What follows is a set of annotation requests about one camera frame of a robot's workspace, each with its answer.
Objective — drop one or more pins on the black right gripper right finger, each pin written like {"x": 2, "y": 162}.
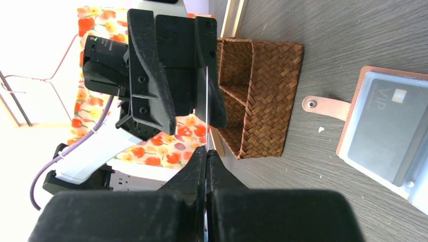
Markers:
{"x": 238, "y": 213}

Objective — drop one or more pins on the orange floral cloth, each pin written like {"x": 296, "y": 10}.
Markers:
{"x": 164, "y": 68}

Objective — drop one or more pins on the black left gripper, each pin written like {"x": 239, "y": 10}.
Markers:
{"x": 155, "y": 74}

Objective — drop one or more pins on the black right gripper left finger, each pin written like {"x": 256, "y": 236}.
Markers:
{"x": 175, "y": 212}

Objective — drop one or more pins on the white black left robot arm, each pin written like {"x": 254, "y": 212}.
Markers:
{"x": 83, "y": 165}

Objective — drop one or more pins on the pink clothes hanger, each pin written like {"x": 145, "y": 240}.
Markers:
{"x": 47, "y": 100}

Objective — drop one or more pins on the brown woven basket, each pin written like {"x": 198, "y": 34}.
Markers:
{"x": 259, "y": 81}

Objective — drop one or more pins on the grey VIP credit card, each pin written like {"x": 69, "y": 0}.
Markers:
{"x": 389, "y": 121}

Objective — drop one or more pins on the white card with magnetic stripe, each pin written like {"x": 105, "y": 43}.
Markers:
{"x": 207, "y": 107}

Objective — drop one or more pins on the tan leather card holder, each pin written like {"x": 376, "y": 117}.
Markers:
{"x": 414, "y": 187}

